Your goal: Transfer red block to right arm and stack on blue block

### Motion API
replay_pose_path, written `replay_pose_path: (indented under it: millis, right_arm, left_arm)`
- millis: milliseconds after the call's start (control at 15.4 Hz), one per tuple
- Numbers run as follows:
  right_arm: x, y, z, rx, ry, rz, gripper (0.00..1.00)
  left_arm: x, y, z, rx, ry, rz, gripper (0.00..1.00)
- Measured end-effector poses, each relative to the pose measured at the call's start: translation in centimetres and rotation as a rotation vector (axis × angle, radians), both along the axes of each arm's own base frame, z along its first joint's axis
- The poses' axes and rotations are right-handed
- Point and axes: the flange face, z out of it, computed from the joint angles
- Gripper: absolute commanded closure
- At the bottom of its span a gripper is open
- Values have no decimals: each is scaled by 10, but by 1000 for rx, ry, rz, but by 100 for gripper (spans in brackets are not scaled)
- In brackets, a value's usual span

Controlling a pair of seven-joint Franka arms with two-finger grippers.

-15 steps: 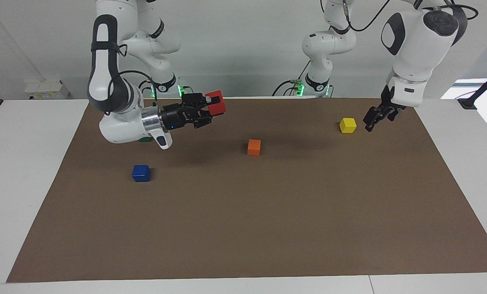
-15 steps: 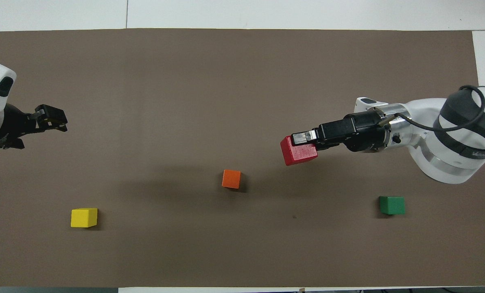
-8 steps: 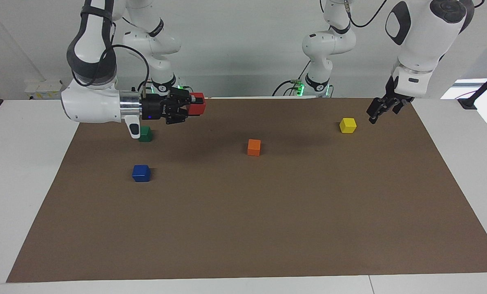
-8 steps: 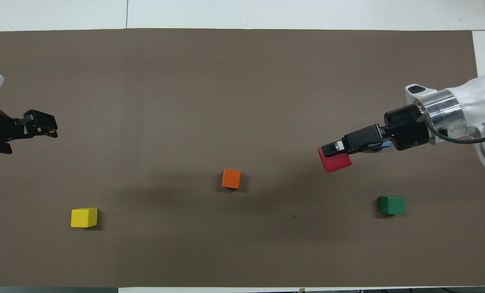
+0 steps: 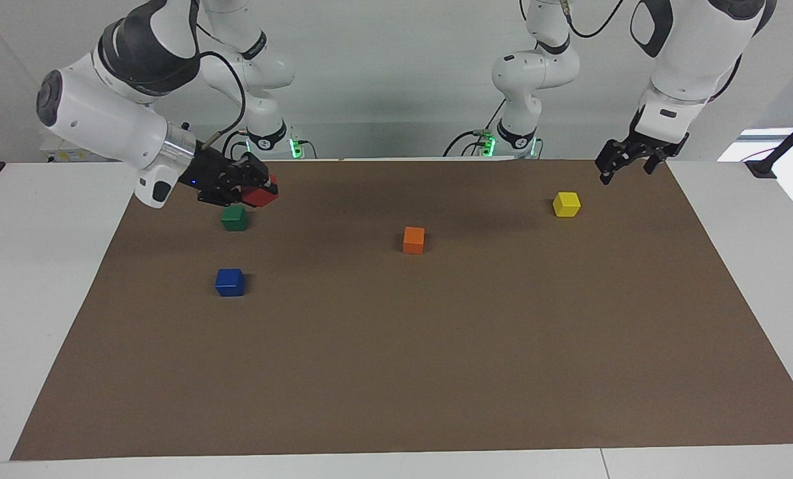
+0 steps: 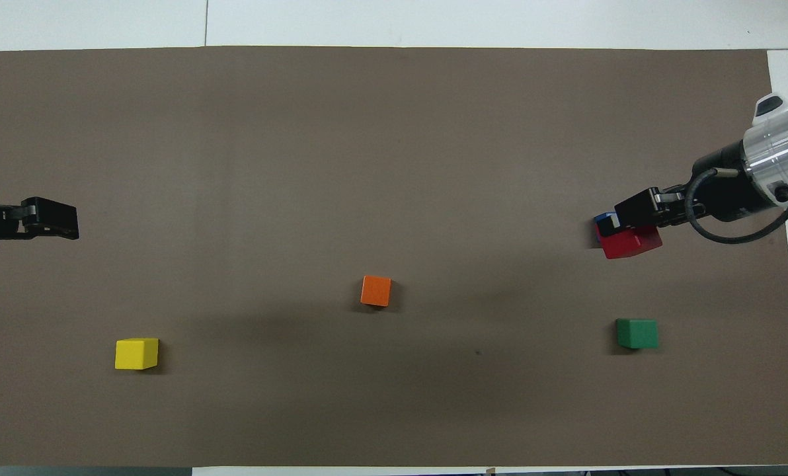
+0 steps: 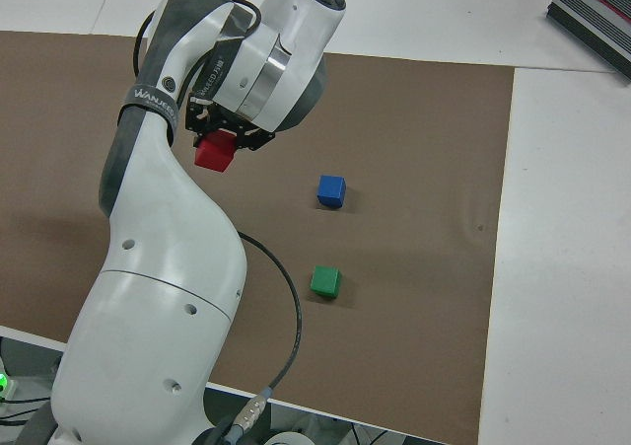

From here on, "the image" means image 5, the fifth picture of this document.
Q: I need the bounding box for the white power strip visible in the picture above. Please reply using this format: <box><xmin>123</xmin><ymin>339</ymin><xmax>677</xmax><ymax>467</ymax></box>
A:
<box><xmin>40</xmin><ymin>130</ymin><xmax>96</xmax><ymax>164</ymax></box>

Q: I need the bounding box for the green wooden block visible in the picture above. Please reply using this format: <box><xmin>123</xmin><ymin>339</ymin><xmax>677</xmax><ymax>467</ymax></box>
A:
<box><xmin>221</xmin><ymin>204</ymin><xmax>249</xmax><ymax>232</ymax></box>

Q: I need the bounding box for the black camera stand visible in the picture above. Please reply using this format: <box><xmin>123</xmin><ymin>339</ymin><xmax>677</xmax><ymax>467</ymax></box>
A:
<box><xmin>745</xmin><ymin>105</ymin><xmax>793</xmax><ymax>180</ymax></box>

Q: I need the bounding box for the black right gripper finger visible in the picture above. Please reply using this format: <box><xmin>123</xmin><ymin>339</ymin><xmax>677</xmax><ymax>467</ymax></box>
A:
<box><xmin>239</xmin><ymin>152</ymin><xmax>271</xmax><ymax>188</ymax></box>
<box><xmin>199</xmin><ymin>189</ymin><xmax>245</xmax><ymax>207</ymax></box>

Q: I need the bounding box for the black base cable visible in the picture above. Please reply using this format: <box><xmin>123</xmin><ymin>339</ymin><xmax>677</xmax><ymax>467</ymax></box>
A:
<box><xmin>442</xmin><ymin>98</ymin><xmax>508</xmax><ymax>159</ymax></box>
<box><xmin>221</xmin><ymin>129</ymin><xmax>252</xmax><ymax>161</ymax></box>

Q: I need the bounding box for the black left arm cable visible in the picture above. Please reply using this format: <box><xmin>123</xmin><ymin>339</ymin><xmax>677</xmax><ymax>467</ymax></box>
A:
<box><xmin>519</xmin><ymin>0</ymin><xmax>744</xmax><ymax>102</ymax></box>

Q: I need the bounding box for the blue wooden block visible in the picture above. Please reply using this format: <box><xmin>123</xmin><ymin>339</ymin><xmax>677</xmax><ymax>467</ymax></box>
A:
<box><xmin>214</xmin><ymin>268</ymin><xmax>247</xmax><ymax>298</ymax></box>

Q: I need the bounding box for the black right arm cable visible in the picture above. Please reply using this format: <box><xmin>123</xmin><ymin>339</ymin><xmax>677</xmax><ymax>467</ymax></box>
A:
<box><xmin>196</xmin><ymin>23</ymin><xmax>247</xmax><ymax>151</ymax></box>

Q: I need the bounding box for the brown table mat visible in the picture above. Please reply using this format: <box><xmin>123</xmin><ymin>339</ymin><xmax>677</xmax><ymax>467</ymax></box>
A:
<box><xmin>11</xmin><ymin>158</ymin><xmax>793</xmax><ymax>462</ymax></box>

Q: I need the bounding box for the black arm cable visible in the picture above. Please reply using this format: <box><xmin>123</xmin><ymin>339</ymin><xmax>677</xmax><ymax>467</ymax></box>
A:
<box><xmin>519</xmin><ymin>0</ymin><xmax>744</xmax><ymax>102</ymax></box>
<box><xmin>196</xmin><ymin>23</ymin><xmax>247</xmax><ymax>151</ymax></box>

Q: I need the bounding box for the yellow wooden block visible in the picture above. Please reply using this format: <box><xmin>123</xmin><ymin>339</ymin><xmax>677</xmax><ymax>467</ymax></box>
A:
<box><xmin>552</xmin><ymin>191</ymin><xmax>582</xmax><ymax>219</ymax></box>

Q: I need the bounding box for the red wooden block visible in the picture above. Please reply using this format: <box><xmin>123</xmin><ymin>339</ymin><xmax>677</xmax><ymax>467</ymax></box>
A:
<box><xmin>242</xmin><ymin>174</ymin><xmax>279</xmax><ymax>208</ymax></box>

